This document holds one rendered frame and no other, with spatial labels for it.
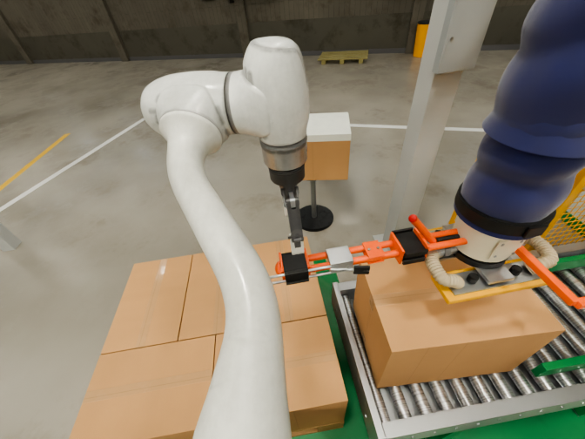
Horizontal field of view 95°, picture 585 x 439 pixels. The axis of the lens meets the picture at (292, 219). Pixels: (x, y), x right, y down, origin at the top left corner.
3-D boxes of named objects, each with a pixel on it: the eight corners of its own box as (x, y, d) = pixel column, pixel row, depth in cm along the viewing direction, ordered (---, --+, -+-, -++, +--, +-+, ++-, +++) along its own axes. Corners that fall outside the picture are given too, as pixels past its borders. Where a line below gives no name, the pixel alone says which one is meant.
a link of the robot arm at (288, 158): (302, 121, 54) (304, 148, 58) (258, 128, 54) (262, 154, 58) (311, 143, 48) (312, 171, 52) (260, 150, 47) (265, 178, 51)
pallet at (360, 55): (369, 55, 761) (369, 50, 753) (366, 64, 695) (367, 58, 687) (322, 56, 795) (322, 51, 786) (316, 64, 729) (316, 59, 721)
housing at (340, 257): (346, 253, 85) (346, 244, 82) (353, 270, 80) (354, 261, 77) (325, 257, 85) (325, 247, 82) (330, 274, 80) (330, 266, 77)
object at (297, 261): (305, 258, 85) (305, 247, 81) (311, 277, 79) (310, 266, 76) (279, 262, 84) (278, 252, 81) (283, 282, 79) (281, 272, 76)
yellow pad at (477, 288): (526, 260, 90) (534, 249, 86) (552, 284, 82) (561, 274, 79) (429, 278, 88) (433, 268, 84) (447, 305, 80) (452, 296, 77)
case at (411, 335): (460, 292, 147) (491, 242, 120) (511, 371, 118) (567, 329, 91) (353, 305, 146) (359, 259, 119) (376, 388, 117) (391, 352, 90)
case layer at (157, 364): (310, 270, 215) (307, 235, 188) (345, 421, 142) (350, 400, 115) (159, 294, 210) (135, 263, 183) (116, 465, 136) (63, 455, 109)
